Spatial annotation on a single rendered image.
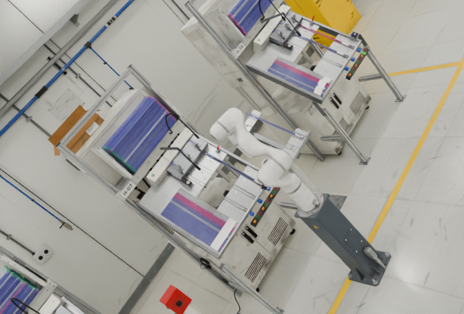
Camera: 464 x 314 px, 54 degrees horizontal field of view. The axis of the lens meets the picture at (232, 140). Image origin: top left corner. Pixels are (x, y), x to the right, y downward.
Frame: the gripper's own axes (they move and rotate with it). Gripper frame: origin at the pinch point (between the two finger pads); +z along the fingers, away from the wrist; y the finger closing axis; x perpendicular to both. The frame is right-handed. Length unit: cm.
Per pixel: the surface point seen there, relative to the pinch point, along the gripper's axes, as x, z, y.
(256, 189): 6.8, 10.2, -4.8
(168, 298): 17, 15, -99
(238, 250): 3, 54, -40
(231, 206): 14.8, 10.2, -25.0
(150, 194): 70, 10, -48
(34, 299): 81, -6, -145
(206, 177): 43.3, 10.2, -15.8
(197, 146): 61, 3, -1
